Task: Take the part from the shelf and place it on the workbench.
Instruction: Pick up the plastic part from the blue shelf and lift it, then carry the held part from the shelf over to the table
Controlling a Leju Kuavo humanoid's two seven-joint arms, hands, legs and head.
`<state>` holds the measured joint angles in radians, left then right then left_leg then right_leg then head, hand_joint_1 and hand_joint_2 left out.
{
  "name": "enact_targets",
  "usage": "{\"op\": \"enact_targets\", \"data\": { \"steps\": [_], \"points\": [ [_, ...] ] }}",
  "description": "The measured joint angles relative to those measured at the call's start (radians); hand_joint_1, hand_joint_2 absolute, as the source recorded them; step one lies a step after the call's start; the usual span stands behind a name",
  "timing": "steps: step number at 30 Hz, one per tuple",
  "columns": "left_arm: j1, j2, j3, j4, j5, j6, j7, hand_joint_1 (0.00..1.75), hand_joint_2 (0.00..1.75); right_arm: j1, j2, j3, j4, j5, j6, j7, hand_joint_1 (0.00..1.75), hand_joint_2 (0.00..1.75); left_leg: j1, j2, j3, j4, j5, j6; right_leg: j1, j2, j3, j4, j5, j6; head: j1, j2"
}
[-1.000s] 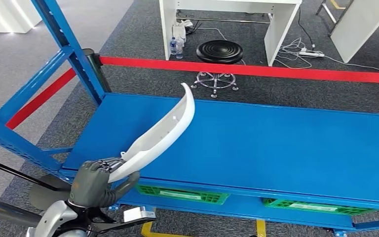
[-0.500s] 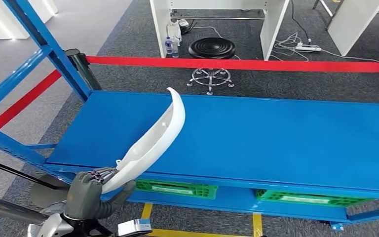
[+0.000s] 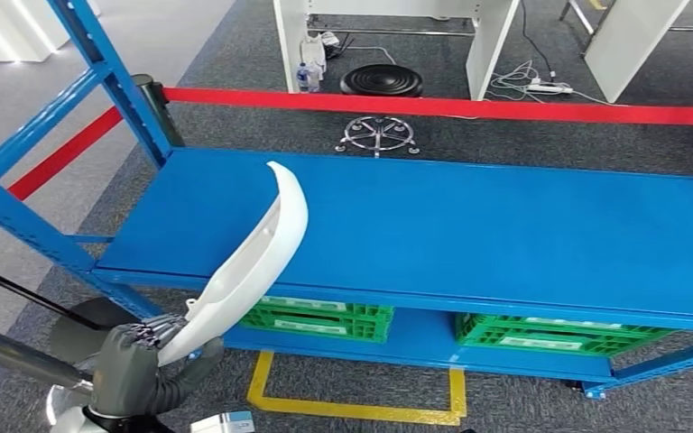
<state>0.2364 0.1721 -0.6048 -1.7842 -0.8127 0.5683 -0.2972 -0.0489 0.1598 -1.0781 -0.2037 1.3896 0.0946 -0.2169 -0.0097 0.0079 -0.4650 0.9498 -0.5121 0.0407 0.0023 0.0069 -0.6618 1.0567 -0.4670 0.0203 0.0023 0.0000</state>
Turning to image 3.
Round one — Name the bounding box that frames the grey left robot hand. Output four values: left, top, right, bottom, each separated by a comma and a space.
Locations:
90, 313, 226, 419

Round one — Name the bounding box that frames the white curved car part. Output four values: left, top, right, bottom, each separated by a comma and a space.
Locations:
156, 160, 310, 367

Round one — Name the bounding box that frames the blue metal shelf rack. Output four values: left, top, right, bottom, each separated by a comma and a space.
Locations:
0, 0, 693, 401

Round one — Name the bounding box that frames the grey metal tube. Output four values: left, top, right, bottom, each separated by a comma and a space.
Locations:
0, 317, 96, 391

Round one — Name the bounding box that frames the green plastic crate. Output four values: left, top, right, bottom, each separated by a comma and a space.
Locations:
239, 295, 395, 345
455, 312, 677, 358

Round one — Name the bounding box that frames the short red barrier belt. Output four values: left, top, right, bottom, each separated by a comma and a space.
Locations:
0, 106, 125, 249

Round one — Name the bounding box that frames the white lit partition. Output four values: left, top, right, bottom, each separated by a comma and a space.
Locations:
0, 0, 101, 64

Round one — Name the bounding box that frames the white plastic bag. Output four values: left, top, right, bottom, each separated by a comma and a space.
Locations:
300, 31, 342, 76

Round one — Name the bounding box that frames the black round stool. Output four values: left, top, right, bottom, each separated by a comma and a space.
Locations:
334, 63, 425, 160

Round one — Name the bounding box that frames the white desk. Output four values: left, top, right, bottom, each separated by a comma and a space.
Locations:
273, 0, 521, 102

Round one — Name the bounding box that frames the white power strip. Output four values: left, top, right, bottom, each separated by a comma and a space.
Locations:
525, 82, 575, 96

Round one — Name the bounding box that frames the white desk panel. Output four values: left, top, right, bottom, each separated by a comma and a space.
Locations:
583, 0, 693, 104

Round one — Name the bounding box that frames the tangled white cable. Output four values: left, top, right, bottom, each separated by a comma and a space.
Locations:
486, 60, 629, 107

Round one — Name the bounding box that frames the black cable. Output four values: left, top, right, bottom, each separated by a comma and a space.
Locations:
520, 0, 557, 82

